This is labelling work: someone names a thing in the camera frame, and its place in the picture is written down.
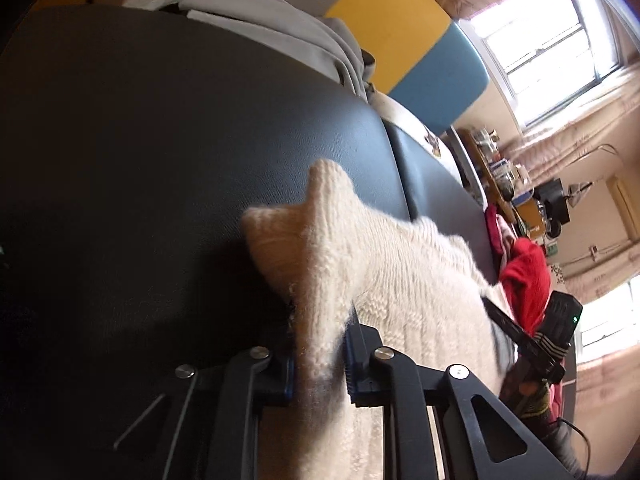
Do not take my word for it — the black monitor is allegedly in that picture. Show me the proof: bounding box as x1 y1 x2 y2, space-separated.
532 177 573 226

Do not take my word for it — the wooden desk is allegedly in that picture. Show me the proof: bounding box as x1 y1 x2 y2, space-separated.
457 127 546 241

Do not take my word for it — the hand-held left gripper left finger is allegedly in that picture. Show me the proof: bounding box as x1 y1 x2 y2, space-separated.
114 345 296 480

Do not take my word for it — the white printed pillow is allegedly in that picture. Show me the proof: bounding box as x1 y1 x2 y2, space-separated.
372 92 453 158

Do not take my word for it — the red garment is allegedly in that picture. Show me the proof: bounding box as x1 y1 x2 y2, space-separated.
484 207 551 333

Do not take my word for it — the grey garment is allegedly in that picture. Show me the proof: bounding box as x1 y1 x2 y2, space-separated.
122 0 376 101

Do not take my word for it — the wide window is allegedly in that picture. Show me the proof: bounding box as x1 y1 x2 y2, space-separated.
460 0 626 128

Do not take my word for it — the black cable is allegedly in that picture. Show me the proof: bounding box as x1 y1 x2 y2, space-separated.
545 416 592 477

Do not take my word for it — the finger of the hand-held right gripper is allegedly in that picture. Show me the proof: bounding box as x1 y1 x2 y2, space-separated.
481 296 539 350

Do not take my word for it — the cream knit sweater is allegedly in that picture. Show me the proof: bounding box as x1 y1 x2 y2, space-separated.
241 158 516 480

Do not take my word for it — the grey yellow blue armchair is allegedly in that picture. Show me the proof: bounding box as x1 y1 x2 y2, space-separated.
220 0 493 211

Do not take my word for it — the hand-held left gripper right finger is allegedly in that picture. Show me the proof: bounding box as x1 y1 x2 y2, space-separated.
344 305 576 480

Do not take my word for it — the narrow window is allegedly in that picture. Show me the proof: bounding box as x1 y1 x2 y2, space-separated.
572 280 640 366

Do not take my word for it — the group of jars and boxes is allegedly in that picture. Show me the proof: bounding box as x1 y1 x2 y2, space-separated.
470 127 533 201

